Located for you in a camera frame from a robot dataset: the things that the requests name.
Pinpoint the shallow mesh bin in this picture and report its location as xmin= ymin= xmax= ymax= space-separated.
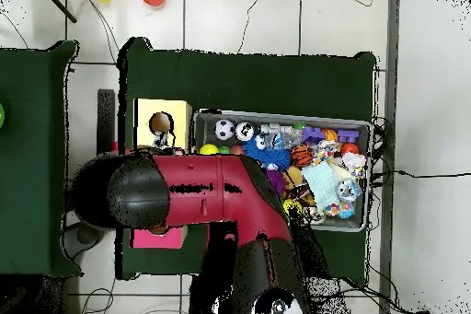
xmin=190 ymin=108 xmax=373 ymax=233

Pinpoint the wooden box with three holes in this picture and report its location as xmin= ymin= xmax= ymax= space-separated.
xmin=130 ymin=98 xmax=193 ymax=250

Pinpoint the black and white soccer ball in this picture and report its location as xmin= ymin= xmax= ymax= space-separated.
xmin=213 ymin=119 xmax=236 ymax=141

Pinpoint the blue puffer ball with eyes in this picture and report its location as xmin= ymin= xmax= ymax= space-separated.
xmin=242 ymin=134 xmax=292 ymax=171

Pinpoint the dark green table cloth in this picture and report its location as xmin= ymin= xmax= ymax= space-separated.
xmin=116 ymin=37 xmax=377 ymax=280
xmin=0 ymin=40 xmax=83 ymax=278

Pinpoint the mint knitted cloth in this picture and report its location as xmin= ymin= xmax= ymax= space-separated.
xmin=301 ymin=160 xmax=343 ymax=214

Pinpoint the grey rounded base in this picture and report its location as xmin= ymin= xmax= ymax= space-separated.
xmin=62 ymin=221 xmax=107 ymax=260

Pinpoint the black rod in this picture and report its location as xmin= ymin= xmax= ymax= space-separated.
xmin=36 ymin=0 xmax=78 ymax=24

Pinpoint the thin black floor cable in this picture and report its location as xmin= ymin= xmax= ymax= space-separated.
xmin=236 ymin=0 xmax=269 ymax=54

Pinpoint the black power cable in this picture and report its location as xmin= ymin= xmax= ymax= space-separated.
xmin=371 ymin=169 xmax=471 ymax=180

